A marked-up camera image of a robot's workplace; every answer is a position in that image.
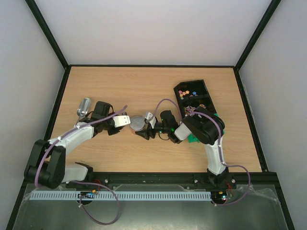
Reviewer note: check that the round metal lid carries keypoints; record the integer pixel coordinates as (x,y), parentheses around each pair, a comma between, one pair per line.
(137,123)

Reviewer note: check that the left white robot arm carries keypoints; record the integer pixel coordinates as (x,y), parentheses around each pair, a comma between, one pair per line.
(47,165)

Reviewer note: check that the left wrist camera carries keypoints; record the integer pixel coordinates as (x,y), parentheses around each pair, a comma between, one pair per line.
(121,120)

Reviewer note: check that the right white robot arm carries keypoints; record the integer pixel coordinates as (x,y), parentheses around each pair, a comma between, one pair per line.
(217,170)

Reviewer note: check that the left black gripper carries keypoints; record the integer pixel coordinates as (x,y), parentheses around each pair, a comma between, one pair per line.
(112,132)

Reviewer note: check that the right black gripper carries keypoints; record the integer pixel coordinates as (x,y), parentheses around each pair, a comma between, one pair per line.
(147,129)

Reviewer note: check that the metal scoop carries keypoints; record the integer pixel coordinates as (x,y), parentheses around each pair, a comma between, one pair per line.
(83,109)

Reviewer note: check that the light blue slotted duct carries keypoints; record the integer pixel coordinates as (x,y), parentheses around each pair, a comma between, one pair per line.
(121,195)

